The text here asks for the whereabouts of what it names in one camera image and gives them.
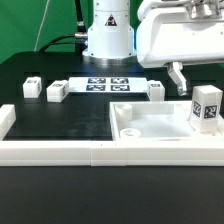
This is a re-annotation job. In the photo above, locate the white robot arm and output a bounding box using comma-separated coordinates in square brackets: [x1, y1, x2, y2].
[83, 0, 224, 95]

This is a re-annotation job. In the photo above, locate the thin white cable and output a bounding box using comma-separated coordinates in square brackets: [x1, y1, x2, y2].
[34, 0, 52, 52]

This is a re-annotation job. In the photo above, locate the white square tabletop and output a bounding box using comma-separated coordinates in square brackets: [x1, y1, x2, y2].
[109, 101, 224, 141]

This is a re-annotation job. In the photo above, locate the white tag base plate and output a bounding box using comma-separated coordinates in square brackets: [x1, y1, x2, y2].
[69, 77, 147, 93]

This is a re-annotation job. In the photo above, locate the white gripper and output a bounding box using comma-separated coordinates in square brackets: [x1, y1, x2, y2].
[136, 4, 224, 96]

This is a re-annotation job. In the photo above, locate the white U-shaped fence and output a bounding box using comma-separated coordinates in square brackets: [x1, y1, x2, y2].
[0, 104, 224, 166]

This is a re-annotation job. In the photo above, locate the black cable bundle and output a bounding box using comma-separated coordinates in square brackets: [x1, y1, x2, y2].
[39, 32, 89, 53]

